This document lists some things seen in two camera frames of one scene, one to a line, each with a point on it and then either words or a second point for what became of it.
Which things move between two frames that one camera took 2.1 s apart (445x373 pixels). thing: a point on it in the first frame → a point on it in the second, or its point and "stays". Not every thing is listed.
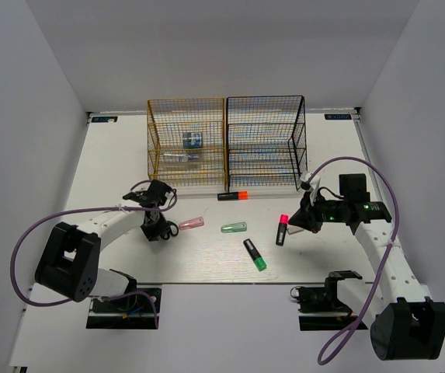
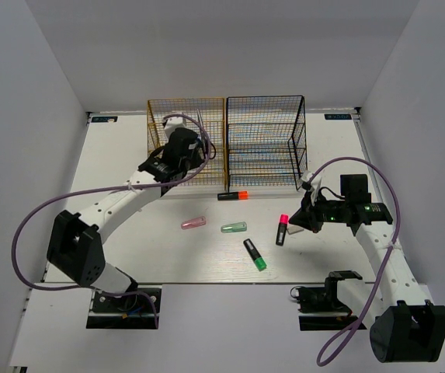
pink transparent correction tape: [195, 222] stays
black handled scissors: [167, 234] → [209, 148]
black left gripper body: [160, 218] → [192, 162]
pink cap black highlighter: [281, 229] stays
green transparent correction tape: [234, 228] stays
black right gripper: [306, 217] stays
